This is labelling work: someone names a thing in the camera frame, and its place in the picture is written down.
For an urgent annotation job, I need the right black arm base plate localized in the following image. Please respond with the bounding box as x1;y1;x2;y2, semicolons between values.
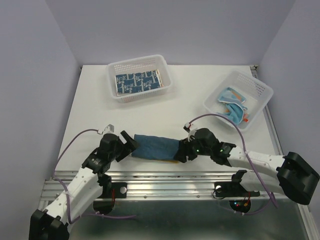
214;181;261;198

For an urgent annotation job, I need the blue white patterned towel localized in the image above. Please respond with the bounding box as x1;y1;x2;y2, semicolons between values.
115;69;164;96

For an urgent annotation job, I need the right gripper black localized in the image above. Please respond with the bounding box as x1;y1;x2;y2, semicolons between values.
172;134;212;164

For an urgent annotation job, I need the light blue orange towel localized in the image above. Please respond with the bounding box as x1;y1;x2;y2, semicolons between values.
217;87;249;126

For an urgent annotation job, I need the white perforated basket right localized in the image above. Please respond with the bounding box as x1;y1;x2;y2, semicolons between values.
203;69;274;132

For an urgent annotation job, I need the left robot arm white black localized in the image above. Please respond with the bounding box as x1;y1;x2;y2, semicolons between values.
28;130;139;240

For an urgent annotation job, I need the white perforated basket left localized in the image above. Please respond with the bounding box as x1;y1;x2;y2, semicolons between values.
106;54;174;103

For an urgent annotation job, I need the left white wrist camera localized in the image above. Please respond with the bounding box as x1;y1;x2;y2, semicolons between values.
97;124;115;136

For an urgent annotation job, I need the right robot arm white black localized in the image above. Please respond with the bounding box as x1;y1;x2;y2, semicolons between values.
173;128;320;205

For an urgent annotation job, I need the aluminium rail frame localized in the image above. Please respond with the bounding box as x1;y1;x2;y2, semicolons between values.
37;171;320;240

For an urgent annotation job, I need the yellow patterned towel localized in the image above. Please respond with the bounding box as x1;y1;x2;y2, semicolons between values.
131;134;180;161

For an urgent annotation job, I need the white perforated basket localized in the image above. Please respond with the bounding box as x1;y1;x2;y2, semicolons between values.
106;54;174;103
203;69;274;132

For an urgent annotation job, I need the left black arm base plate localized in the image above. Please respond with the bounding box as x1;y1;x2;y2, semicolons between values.
99;182;128;199

